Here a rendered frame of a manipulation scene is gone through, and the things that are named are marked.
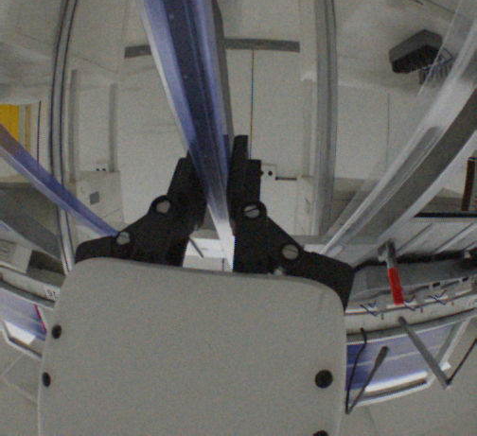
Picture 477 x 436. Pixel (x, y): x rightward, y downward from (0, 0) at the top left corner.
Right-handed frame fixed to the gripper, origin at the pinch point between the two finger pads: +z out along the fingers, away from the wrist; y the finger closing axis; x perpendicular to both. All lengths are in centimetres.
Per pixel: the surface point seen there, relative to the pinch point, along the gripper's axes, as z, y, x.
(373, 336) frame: -1, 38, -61
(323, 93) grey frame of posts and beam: 41.1, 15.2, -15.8
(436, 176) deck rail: 7.3, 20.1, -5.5
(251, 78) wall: 179, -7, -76
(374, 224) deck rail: 10.9, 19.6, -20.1
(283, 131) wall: 152, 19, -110
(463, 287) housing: 7, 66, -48
